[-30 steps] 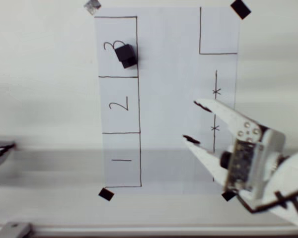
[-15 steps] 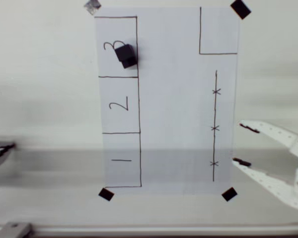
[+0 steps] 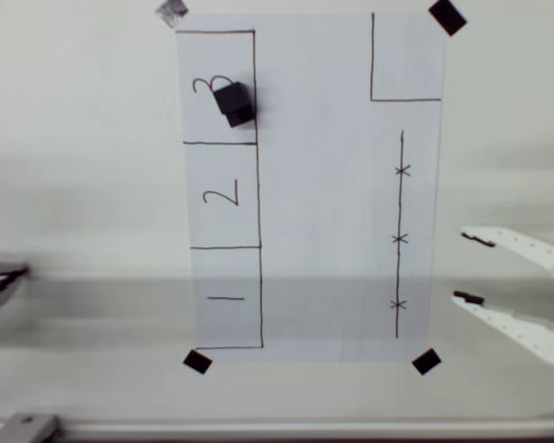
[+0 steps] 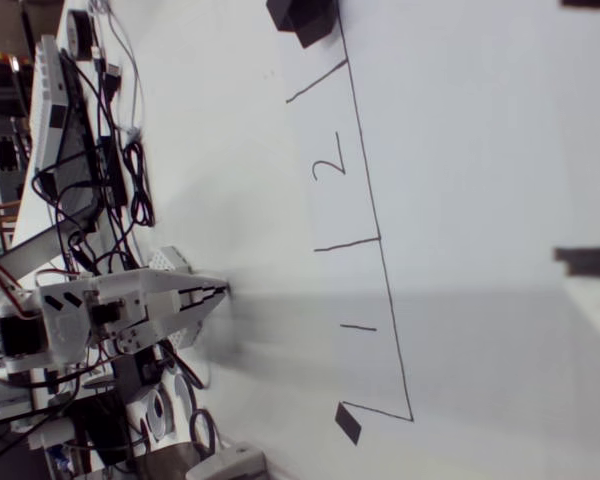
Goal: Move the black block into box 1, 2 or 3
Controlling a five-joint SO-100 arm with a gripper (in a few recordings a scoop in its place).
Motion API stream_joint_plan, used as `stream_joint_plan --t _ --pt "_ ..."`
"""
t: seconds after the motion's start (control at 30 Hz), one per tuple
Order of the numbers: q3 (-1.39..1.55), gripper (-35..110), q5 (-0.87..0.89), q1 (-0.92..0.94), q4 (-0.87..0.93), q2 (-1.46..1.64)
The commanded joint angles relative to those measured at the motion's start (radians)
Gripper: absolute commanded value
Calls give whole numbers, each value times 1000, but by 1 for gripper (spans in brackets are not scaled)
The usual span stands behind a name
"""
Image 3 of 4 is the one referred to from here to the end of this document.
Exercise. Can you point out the grey metal bracket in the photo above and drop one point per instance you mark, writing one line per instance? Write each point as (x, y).
(25, 427)

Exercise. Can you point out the black tape piece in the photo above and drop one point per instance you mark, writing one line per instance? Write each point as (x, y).
(426, 361)
(197, 361)
(448, 17)

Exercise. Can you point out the black cube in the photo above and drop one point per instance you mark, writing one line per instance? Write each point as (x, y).
(234, 104)

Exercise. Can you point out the grey metal table rail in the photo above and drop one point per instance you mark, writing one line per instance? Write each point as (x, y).
(304, 430)

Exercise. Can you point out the white paper sheet with drawings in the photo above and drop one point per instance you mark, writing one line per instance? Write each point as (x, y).
(314, 184)

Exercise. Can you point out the grey tape piece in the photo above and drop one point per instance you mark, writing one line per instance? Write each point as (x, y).
(172, 13)

